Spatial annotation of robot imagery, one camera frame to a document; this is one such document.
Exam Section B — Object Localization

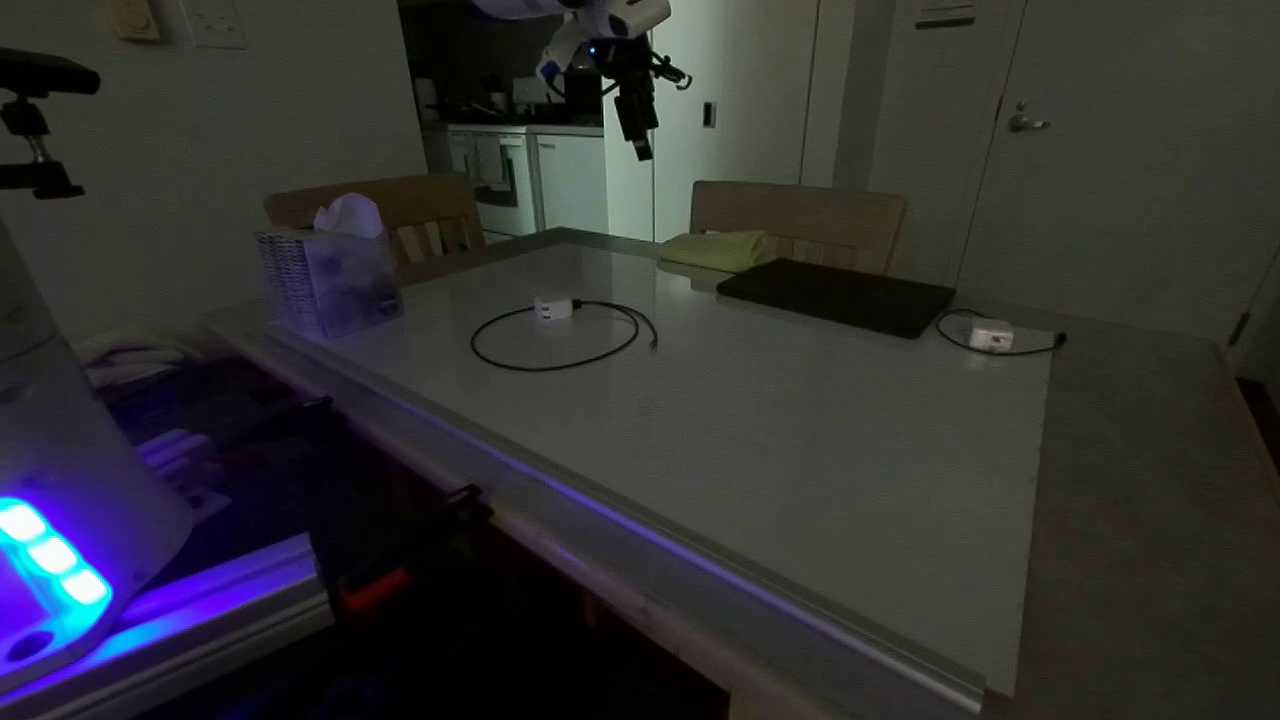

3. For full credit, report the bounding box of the red clamp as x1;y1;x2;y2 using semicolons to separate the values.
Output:
329;481;493;618

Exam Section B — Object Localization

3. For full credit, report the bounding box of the white door sign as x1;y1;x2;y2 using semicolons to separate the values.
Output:
909;0;982;35

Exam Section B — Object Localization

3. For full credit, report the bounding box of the black flat mat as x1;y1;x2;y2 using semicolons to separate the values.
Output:
712;257;959;344

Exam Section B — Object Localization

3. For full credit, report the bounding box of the white tissue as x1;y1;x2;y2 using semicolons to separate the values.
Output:
308;189;393;248

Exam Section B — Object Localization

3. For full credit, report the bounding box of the wooden chair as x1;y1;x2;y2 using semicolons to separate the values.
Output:
686;176;912;281
260;170;487;286

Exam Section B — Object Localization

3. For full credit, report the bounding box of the metal door lever handle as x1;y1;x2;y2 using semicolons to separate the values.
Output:
1002;99;1054;138

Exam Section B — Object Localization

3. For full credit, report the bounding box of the white board table cover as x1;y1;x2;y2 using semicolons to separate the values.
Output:
256;234;1072;710

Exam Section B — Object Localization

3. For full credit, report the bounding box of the yellow cloth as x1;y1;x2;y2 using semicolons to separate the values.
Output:
654;222;786;281

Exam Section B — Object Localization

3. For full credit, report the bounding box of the robot base with purple lights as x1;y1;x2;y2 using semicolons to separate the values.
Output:
0;216;201;671

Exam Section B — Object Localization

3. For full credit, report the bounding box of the black cable loop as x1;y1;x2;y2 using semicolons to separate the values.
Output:
464;296;664;374

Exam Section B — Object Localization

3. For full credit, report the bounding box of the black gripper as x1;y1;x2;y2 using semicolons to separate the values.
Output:
604;32;695;163

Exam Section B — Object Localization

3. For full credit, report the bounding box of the black camera on tripod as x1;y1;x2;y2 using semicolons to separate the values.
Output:
0;45;105;202

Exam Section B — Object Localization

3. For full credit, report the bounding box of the aluminium rail frame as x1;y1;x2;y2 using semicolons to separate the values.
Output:
0;532;336;720

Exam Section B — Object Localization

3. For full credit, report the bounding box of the grey room door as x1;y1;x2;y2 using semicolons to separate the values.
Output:
955;0;1280;347

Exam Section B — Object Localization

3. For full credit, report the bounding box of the white closet door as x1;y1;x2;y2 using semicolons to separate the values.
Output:
653;0;859;244

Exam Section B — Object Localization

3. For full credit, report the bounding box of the small white power adapter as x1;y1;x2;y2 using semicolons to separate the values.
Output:
962;319;1021;356

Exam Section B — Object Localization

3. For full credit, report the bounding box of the yellow wall note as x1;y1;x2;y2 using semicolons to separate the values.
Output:
98;0;166;45

